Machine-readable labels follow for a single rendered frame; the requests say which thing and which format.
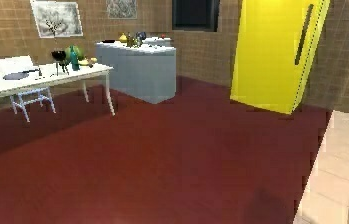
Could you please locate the teal bottle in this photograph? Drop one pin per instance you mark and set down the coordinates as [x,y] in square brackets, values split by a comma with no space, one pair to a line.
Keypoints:
[74,60]

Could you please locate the dark window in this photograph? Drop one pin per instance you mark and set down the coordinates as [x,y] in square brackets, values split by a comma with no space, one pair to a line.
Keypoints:
[195,14]

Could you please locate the black pan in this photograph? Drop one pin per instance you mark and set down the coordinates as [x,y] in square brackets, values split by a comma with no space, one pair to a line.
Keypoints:
[108,41]

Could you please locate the grey kitchen counter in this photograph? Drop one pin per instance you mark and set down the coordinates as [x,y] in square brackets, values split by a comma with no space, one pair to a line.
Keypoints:
[142,70]

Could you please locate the white chair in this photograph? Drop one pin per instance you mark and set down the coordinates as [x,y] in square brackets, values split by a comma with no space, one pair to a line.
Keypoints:
[18,65]

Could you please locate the green round melon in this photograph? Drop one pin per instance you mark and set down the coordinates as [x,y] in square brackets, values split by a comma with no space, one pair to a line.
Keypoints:
[78,52]

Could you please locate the small red apple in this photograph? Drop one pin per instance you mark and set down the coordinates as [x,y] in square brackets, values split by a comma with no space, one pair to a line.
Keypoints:
[163,36]

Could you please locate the white dining table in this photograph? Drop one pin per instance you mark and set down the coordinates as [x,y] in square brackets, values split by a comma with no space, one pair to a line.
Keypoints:
[48,76]

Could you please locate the dark blue mug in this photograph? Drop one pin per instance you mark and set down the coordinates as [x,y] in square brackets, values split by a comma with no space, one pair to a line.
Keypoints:
[141,35]

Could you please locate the yellow fridge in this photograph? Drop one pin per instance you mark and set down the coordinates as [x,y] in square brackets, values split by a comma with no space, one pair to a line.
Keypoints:
[268,56]

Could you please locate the small framed grey picture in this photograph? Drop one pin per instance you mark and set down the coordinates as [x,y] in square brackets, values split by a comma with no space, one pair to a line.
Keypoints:
[122,8]

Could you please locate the olive green bottle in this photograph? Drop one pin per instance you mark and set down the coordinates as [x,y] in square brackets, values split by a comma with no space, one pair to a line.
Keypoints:
[130,41]

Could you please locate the black bowl on stand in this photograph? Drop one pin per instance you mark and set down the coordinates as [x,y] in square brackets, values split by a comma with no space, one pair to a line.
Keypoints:
[59,56]

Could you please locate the yellow fruit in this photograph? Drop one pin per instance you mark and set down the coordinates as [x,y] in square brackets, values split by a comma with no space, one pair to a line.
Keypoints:
[84,62]

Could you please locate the yellow kettle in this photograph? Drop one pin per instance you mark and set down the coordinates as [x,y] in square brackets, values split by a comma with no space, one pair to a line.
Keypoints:
[123,38]

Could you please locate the large framed grey picture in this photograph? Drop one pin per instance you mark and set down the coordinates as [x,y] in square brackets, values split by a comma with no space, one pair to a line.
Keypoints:
[56,18]

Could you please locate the dark grey flat plate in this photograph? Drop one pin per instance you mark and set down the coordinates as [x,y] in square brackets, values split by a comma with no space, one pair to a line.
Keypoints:
[16,76]

